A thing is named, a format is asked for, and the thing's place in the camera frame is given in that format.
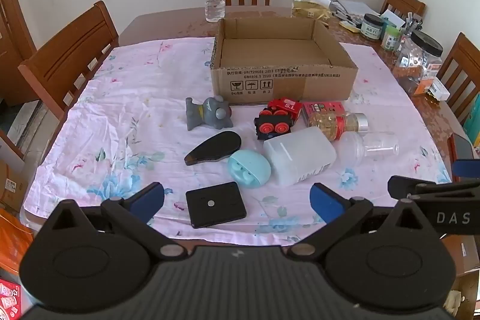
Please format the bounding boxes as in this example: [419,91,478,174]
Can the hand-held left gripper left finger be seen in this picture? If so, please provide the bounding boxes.
[41,182,188,261]

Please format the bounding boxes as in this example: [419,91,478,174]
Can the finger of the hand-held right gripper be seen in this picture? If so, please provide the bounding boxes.
[452,159,480,179]
[387,175,437,199]

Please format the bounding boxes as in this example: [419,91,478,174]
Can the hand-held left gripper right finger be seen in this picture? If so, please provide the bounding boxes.
[287,182,445,262]

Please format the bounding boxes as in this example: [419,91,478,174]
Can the white translucent plastic container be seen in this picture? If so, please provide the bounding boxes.
[263,126,337,186]

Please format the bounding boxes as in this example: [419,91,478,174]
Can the clear plastic jar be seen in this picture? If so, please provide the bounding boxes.
[337,131,399,168]

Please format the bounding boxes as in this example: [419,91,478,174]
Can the black square pad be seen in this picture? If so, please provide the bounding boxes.
[185,181,247,229]

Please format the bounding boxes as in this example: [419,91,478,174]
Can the amber pill bottle silver cap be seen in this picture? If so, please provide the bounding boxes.
[308,111,369,141]

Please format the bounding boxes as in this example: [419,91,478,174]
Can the light blue round plastic case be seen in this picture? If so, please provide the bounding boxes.
[227,150,271,189]

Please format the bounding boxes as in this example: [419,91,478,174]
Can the cardboard box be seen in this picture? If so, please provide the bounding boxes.
[210,17,359,106]
[0,138,27,212]

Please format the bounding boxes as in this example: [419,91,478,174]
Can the black smartphone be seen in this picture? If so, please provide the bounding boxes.
[448,133,476,161]

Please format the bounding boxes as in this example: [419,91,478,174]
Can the small white box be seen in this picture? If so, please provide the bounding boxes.
[427,78,450,101]

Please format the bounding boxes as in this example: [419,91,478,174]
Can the black oval case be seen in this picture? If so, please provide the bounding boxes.
[184,130,242,166]

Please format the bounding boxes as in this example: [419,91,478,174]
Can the small orange box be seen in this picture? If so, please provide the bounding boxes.
[414,74,437,96]

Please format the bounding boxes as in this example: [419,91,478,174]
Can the crumpled white paper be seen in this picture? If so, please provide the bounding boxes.
[444,290,463,317]

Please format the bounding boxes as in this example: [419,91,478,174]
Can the pink floral cloth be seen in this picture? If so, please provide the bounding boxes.
[23,37,452,244]

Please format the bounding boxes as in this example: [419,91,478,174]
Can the small red box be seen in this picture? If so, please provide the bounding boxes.
[301,101,345,124]

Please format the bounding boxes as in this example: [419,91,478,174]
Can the red toy train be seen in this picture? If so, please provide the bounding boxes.
[254,98,303,141]

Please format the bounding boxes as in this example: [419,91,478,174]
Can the grey toy shark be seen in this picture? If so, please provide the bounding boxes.
[185,96,234,132]

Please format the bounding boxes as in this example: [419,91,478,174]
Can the large clear jar black lid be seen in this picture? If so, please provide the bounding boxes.
[393,29,444,96]

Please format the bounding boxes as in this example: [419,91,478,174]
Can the cardboard box on floor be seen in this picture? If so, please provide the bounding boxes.
[0,138,27,212]

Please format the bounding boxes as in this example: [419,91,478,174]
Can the small green-lidded jar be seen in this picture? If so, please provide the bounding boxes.
[382,25,402,51]

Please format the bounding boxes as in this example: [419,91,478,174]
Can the clear pen holder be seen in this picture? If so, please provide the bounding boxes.
[399,14,424,43]

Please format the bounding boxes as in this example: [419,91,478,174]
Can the glass jar with black lid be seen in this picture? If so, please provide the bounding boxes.
[361,13,385,41]

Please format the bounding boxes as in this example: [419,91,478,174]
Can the white envelope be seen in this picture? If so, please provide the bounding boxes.
[382,9,406,27]

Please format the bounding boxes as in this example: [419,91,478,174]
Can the red snack packets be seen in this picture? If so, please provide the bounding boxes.
[0,279,23,320]

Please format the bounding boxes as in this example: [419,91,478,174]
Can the stack of grey papers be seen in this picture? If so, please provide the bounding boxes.
[332,0,381,19]

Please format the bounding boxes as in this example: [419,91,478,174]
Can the gold tissue pack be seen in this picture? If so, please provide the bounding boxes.
[292,0,332,21]

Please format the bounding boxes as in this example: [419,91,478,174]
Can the wooden door frame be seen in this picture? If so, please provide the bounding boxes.
[0,0,38,107]

